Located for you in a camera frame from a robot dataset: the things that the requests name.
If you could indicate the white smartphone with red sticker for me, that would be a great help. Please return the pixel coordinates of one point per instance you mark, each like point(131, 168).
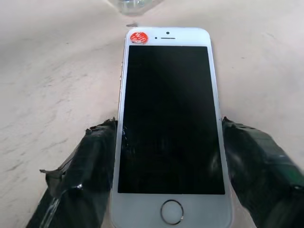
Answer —
point(169, 123)

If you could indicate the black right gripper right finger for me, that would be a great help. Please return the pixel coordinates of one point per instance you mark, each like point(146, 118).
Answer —
point(263, 175)

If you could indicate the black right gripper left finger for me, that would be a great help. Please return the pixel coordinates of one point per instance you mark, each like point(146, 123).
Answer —
point(76, 180)

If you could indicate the clear glass container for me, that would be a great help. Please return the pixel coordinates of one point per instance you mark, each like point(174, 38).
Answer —
point(133, 6)

